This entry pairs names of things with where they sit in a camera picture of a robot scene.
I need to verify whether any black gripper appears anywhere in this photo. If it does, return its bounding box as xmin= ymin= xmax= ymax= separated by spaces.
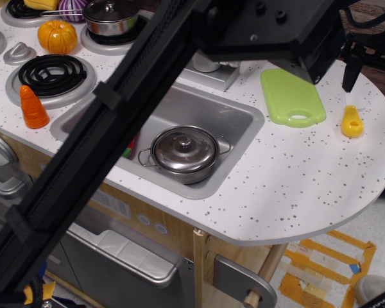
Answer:
xmin=192 ymin=1 xmax=363 ymax=93

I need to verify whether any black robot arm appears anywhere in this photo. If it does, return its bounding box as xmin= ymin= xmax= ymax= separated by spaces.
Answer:
xmin=0 ymin=1 xmax=368 ymax=298

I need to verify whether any green cutting board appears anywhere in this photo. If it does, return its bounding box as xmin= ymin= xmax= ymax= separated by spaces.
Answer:
xmin=260 ymin=69 xmax=327 ymax=128

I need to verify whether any grey toy sink basin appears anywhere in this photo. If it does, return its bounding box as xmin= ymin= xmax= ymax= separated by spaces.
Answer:
xmin=50 ymin=82 xmax=265 ymax=200

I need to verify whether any grey toy faucet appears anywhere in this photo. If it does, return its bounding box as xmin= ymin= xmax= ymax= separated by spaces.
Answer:
xmin=180 ymin=51 xmax=241 ymax=92

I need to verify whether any grey shoe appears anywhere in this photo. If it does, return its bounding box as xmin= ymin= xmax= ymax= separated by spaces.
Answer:
xmin=354 ymin=275 xmax=385 ymax=305

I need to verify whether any steel pot with lid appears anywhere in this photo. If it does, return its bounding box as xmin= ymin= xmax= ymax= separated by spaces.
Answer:
xmin=137 ymin=125 xmax=232 ymax=185

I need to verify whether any wooden table leg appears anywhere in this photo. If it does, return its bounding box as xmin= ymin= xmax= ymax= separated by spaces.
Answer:
xmin=243 ymin=243 xmax=289 ymax=307

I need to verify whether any green red toy in sink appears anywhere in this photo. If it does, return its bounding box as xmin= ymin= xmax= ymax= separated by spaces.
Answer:
xmin=121 ymin=139 xmax=135 ymax=158

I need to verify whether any steel pot on burner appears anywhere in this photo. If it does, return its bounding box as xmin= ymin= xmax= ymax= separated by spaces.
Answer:
xmin=40 ymin=1 xmax=140 ymax=37

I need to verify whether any black coil burner front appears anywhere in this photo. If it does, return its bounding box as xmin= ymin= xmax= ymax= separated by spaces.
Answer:
xmin=5 ymin=55 xmax=96 ymax=110

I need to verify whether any black coil burner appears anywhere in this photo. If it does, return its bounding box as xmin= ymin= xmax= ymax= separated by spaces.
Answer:
xmin=0 ymin=0 xmax=61 ymax=28
xmin=5 ymin=55 xmax=96 ymax=110

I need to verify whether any purple toy onion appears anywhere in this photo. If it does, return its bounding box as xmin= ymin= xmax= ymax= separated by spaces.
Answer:
xmin=58 ymin=0 xmax=88 ymax=22

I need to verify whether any orange toy pumpkin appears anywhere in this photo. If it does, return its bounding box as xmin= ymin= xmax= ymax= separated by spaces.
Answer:
xmin=37 ymin=20 xmax=78 ymax=55

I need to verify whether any yellow toy vegetable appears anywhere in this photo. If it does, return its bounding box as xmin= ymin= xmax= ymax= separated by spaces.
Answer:
xmin=24 ymin=0 xmax=60 ymax=11

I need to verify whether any orange toy carrot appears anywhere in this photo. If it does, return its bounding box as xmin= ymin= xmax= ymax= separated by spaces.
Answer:
xmin=19 ymin=85 xmax=49 ymax=129

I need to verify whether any grey dishwasher door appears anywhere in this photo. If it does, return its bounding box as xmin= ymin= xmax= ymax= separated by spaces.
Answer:
xmin=47 ymin=223 xmax=195 ymax=307

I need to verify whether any grey stove knob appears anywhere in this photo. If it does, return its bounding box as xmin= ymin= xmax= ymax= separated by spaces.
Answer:
xmin=3 ymin=42 xmax=37 ymax=65

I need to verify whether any black coil burner back left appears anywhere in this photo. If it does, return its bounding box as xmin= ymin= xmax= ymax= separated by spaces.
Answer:
xmin=0 ymin=0 xmax=61 ymax=28

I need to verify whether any yellow handled toy knife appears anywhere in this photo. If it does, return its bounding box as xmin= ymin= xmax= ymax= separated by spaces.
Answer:
xmin=341 ymin=91 xmax=364 ymax=138

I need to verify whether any grey towel bar bracket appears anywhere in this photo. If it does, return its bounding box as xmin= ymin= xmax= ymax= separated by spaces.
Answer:
xmin=213 ymin=255 xmax=277 ymax=307

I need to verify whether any grey oven handle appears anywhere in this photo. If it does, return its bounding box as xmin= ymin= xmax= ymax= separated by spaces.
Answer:
xmin=0 ymin=164 xmax=33 ymax=201

